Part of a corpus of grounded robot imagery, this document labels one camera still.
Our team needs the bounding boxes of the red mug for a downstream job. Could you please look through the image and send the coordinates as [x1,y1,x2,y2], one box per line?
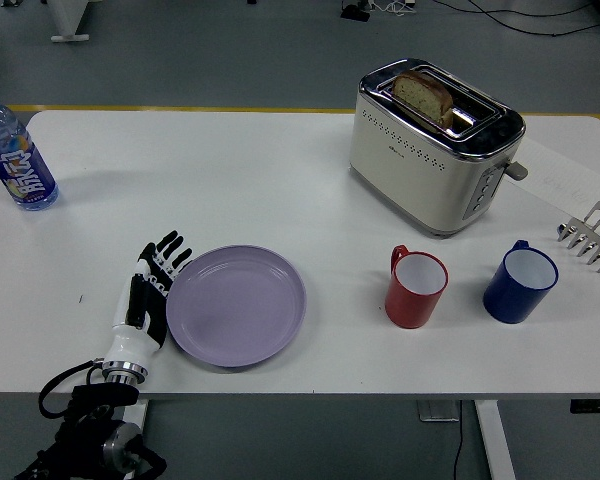
[383,244,450,330]

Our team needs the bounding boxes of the black device on floor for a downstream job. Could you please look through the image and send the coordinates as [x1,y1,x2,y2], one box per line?
[339,3,371,23]

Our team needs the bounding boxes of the blue mug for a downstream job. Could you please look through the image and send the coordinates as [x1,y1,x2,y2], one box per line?
[482,239,560,325]

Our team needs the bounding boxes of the cream and chrome toaster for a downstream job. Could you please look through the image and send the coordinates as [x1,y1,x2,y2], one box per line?
[348,58,529,239]

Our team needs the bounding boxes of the grey box under table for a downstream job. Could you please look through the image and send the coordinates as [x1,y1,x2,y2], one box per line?
[418,399,462,424]

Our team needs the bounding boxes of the silver metal rack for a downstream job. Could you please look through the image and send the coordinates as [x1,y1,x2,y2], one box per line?
[557,200,600,274]

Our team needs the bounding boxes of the white paper sheet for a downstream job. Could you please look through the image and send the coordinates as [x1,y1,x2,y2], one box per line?
[502,137,600,221]

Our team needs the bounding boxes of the brown bread slice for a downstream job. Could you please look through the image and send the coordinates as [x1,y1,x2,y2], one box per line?
[390,69,454,129]

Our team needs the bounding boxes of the purple plastic plate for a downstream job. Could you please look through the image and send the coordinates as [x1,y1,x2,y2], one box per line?
[165,244,308,369]

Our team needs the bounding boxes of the white floor cables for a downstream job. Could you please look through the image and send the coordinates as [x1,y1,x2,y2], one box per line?
[368,0,417,15]

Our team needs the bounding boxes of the black floor cable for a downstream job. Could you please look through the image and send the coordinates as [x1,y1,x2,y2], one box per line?
[429,0,600,37]

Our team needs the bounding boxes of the blue labelled drink bottle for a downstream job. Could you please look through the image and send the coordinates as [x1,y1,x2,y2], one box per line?
[0,87,60,212]

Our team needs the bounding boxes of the white furniture foot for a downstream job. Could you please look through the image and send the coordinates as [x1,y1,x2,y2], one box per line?
[48,0,90,43]

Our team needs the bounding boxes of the black cable under table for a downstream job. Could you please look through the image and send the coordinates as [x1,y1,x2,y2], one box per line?
[452,419,465,480]

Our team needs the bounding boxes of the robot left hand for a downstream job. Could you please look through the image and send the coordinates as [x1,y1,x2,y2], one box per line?
[103,229,194,375]

